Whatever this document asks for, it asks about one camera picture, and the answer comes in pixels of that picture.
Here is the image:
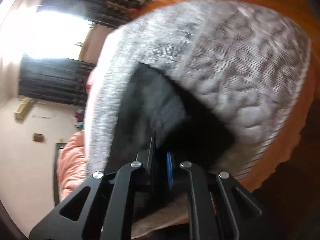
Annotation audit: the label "wall air conditioner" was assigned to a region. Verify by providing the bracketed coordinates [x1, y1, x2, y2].
[14, 98, 34, 121]

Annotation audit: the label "grey quilted bedspread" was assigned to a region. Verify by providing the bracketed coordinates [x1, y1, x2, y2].
[85, 0, 311, 181]

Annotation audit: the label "dark green right curtain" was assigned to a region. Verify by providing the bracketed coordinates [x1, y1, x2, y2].
[37, 0, 156, 29]

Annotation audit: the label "dark green curtain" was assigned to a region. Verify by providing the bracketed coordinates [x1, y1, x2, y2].
[18, 56, 95, 107]
[37, 0, 156, 29]

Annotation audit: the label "dark green left curtain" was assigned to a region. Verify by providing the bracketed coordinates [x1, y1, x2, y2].
[18, 56, 95, 107]

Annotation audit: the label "small brown wall box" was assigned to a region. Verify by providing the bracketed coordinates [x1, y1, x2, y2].
[33, 133, 45, 142]

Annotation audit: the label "dark wooden headboard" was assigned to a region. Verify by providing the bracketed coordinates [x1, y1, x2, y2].
[53, 142, 66, 206]

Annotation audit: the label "black pants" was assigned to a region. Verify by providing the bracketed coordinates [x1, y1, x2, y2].
[105, 62, 235, 189]

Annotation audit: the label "pink fleece blanket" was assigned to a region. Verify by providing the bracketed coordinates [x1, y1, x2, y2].
[57, 131, 87, 201]

